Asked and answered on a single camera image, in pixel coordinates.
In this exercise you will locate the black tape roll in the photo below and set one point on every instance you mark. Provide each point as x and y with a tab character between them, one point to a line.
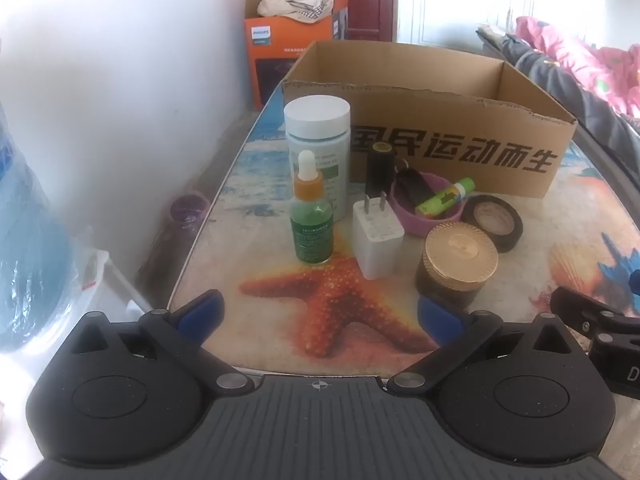
510	232

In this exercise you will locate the white lid supplement bottle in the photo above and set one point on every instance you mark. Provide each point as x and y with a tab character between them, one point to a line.
317	115

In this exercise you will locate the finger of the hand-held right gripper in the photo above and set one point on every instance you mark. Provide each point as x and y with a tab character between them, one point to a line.
570	302

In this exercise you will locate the pink printed blanket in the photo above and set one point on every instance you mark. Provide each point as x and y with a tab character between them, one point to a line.
600	65

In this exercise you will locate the red wooden door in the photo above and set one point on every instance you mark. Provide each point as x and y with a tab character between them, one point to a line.
365	0

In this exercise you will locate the grey bed cover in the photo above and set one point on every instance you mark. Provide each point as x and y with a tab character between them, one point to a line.
540	70

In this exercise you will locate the dark jar gold lid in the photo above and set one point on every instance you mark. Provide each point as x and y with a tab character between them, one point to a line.
457	255

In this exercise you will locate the blue water jug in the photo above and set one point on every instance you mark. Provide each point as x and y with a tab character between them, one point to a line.
30	260

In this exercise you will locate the green glass dropper bottle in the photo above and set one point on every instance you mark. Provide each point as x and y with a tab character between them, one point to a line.
310	230

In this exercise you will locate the pink plastic bowl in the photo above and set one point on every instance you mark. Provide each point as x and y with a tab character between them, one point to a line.
415	222

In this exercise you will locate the orange appliance carton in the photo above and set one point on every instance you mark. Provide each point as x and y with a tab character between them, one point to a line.
265	75

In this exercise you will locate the green lip balm tube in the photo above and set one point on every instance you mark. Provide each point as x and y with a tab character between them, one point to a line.
440	202

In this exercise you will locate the black key fob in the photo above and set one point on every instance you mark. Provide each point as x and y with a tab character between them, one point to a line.
412	187

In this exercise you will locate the white plastic container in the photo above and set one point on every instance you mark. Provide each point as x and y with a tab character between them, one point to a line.
107	285

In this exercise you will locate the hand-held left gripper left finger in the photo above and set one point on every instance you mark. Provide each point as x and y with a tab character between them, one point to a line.
200	312

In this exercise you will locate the brown cardboard box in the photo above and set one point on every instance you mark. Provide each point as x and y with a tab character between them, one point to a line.
475	120

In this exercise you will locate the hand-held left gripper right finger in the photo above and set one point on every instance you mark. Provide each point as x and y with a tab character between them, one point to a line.
440	317

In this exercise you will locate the white charger plug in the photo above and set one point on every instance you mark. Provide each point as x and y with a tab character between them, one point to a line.
377	245

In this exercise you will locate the black cylinder gold cap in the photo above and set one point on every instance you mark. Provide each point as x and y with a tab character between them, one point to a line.
380	170

